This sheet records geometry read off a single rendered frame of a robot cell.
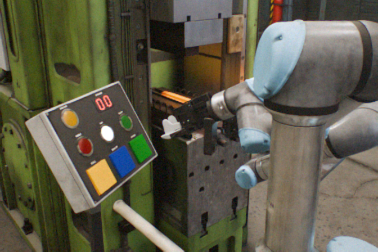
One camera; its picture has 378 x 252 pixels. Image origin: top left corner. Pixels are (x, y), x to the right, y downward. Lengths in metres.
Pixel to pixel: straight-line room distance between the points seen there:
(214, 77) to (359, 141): 0.93
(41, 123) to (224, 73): 1.02
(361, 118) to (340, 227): 1.68
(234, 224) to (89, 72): 1.01
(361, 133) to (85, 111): 0.76
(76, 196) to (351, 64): 0.76
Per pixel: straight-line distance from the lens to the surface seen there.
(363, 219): 2.90
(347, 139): 1.14
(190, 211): 1.67
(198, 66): 1.97
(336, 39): 0.59
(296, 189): 0.66
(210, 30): 1.55
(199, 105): 1.07
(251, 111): 0.97
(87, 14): 1.41
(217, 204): 1.78
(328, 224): 2.77
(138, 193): 1.72
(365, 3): 10.10
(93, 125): 1.14
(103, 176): 1.10
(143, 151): 1.25
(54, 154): 1.08
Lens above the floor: 1.53
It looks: 19 degrees down
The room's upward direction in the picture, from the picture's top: straight up
